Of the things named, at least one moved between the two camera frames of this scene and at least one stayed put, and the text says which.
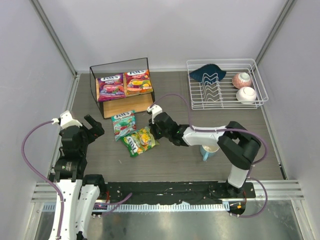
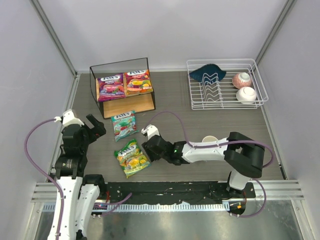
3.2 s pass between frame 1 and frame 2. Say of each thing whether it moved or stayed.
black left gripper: stayed
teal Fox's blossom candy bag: stayed
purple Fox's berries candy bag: stayed
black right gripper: moved
